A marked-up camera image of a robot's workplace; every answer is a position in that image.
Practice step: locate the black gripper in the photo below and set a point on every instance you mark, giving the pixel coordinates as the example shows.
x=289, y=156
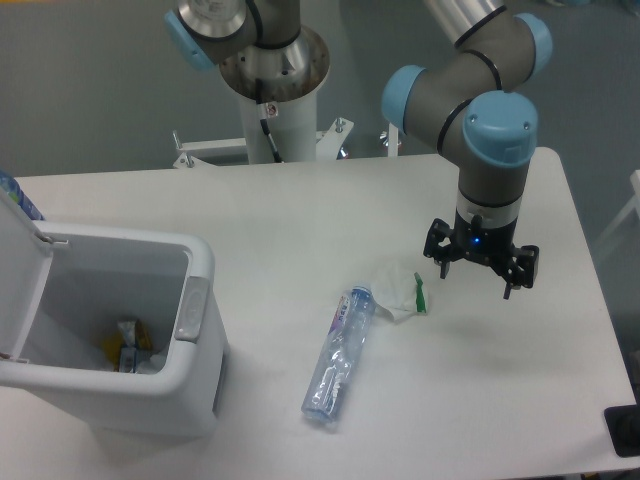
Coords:
x=488, y=247

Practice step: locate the white tissue wrapper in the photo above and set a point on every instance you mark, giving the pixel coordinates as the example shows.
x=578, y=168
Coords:
x=400, y=293

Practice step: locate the clear plastic water bottle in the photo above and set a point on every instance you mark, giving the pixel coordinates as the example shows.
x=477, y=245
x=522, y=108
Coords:
x=339, y=356

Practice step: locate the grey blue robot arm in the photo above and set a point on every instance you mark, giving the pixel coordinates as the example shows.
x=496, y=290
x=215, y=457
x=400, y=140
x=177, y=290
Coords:
x=469, y=111

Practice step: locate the white trash can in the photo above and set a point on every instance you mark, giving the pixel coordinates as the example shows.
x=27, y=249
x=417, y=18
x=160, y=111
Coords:
x=98, y=277

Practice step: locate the white trash can lid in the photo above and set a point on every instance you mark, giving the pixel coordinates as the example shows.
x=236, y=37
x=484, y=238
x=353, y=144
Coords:
x=26, y=258

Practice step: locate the black clamp at table edge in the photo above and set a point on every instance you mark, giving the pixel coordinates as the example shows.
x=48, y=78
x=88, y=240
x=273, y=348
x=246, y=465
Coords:
x=623, y=426

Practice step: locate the crumpled paper in bin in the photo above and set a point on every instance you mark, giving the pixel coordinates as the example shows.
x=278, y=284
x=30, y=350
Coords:
x=137, y=354

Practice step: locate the yellow wrapper in bin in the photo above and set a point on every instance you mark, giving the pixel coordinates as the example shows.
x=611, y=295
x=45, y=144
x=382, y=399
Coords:
x=110, y=347

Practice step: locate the blue bottle behind lid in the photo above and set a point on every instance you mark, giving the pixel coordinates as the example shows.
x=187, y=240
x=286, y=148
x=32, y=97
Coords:
x=10, y=185

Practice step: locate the white frame at right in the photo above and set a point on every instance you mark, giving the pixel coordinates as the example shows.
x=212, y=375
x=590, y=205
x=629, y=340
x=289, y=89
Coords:
x=618, y=230

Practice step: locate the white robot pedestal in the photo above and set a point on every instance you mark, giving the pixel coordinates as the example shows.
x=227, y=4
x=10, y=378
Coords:
x=276, y=91

